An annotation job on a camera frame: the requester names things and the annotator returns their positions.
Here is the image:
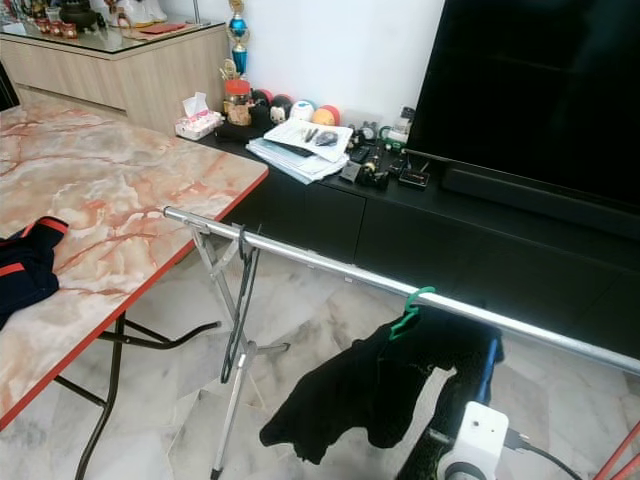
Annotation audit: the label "blue plastic hanger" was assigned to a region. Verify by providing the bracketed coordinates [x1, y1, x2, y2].
[485, 335, 506, 401]

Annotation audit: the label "green plastic hanger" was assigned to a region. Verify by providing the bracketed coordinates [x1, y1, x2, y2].
[390, 287, 437, 341]

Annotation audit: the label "light wood sideboard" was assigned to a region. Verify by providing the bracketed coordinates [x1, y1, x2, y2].
[0, 22, 229, 136]

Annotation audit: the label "pink white tissue box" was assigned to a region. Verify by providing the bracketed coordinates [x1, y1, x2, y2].
[175, 92, 224, 141]

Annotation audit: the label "black metal urn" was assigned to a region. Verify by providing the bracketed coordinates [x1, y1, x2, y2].
[58, 0, 103, 33]

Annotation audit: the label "flat red booklet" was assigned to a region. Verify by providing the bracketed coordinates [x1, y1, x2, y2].
[138, 22, 189, 36]

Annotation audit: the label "white porcelain figurine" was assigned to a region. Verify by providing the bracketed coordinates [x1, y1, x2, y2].
[105, 0, 169, 26]

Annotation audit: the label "red lidded jar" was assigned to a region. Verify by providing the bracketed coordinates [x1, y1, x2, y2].
[222, 78, 254, 127]

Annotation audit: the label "black white mouse figure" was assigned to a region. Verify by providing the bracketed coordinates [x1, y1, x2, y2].
[268, 95, 293, 126]

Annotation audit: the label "blue gold trophy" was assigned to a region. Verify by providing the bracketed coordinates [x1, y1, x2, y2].
[226, 0, 251, 76]

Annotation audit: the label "silver metal clothes rack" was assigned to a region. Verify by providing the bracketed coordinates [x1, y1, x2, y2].
[161, 204, 640, 480]

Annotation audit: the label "black t-shirt yellow-green logo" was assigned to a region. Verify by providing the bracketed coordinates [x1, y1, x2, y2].
[258, 305, 451, 466]

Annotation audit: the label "small black display device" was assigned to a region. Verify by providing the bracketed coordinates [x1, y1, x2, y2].
[398, 162, 431, 189]

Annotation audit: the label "clear bottle black cap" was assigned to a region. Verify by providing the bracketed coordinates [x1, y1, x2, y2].
[394, 106, 415, 136]

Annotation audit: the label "long black tv console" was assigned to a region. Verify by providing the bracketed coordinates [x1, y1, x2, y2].
[190, 135, 640, 356]

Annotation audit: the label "black soundbar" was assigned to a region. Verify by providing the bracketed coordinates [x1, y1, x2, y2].
[442, 165, 640, 236]

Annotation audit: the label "large black television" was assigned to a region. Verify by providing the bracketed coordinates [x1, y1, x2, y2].
[408, 0, 640, 201]

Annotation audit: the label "thin red bars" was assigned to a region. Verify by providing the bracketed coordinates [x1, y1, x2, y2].
[592, 420, 640, 480]

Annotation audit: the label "black camera gadget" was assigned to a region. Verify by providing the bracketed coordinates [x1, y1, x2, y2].
[358, 148, 391, 191]

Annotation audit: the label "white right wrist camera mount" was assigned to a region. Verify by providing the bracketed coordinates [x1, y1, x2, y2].
[436, 400, 511, 480]

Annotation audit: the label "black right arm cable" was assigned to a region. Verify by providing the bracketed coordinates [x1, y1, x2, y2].
[505, 428, 586, 480]

